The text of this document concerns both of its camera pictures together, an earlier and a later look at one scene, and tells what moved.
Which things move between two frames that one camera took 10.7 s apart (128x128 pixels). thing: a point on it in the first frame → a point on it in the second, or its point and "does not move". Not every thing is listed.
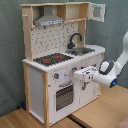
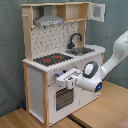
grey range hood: [48, 19] does not move
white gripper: [85, 74] → [68, 78]
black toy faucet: [71, 45] does not move
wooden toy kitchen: [56, 48] does not move
